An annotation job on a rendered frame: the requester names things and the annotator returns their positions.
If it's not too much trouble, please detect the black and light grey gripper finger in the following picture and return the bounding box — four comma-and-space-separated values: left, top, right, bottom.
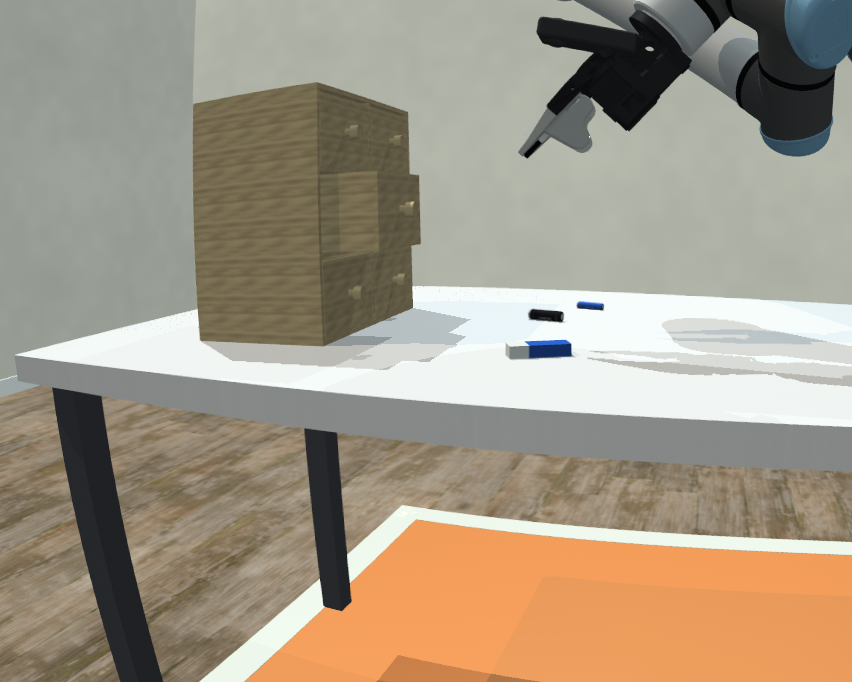
518, 60, 600, 156
524, 105, 595, 159

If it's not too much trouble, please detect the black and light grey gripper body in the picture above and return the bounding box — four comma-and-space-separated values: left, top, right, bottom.
577, 10, 692, 131

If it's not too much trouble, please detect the black aa battery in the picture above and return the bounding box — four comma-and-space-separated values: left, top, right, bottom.
528, 309, 564, 322

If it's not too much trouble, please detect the brown wooden chest of drawers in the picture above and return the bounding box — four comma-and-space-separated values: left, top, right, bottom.
193, 82, 413, 346

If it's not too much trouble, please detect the blue and white eraser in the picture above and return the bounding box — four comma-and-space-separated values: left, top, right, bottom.
505, 340, 572, 359

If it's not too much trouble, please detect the dark wooden drawer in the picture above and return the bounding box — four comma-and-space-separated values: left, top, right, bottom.
319, 92, 369, 170
322, 253, 373, 340
373, 246, 411, 319
320, 171, 421, 253
370, 107, 408, 174

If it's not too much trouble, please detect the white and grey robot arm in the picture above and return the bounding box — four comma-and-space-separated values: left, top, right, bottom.
536, 0, 852, 157

